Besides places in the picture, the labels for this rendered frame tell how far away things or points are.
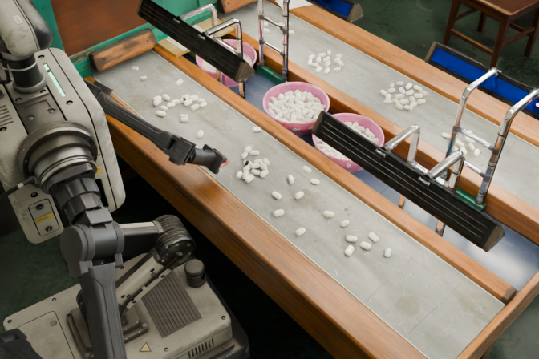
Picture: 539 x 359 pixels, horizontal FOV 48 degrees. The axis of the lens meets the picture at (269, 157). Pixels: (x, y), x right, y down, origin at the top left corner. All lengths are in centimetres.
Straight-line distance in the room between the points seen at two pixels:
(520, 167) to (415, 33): 221
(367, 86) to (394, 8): 213
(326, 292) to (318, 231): 25
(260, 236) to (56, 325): 76
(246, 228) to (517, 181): 97
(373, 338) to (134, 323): 79
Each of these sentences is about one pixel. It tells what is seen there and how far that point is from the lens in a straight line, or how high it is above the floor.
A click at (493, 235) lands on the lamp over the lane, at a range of 159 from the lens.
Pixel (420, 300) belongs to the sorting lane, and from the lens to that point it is 186.
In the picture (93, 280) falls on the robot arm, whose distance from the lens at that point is 124.
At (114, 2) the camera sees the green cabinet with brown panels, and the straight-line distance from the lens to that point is 263.
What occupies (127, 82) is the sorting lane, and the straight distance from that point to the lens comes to 264.
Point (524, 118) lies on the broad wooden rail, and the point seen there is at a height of 76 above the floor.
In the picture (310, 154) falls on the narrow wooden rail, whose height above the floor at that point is 76.
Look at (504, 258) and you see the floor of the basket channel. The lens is 211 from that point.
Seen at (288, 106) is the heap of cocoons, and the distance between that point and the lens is 244.
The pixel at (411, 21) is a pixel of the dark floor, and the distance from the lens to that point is 451.
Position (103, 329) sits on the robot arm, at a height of 122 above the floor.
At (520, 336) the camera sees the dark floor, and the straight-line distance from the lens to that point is 279.
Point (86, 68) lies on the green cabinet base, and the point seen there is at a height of 80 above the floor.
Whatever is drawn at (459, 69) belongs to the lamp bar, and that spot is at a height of 107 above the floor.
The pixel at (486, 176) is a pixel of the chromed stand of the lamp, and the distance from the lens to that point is 209.
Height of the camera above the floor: 226
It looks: 44 degrees down
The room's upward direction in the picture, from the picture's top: 1 degrees counter-clockwise
